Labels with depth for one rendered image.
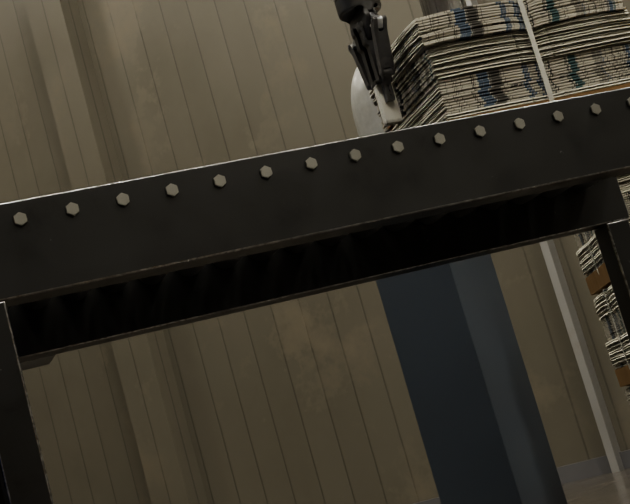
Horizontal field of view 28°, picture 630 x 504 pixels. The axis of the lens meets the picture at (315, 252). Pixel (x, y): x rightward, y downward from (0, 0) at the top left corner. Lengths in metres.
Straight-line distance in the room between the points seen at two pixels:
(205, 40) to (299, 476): 2.55
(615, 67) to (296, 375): 5.00
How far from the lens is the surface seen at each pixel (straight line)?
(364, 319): 6.67
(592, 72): 2.13
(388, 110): 2.10
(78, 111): 7.89
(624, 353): 2.95
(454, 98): 2.02
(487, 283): 2.91
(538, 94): 2.08
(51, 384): 8.38
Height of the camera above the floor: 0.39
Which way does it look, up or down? 9 degrees up
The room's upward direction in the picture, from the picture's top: 16 degrees counter-clockwise
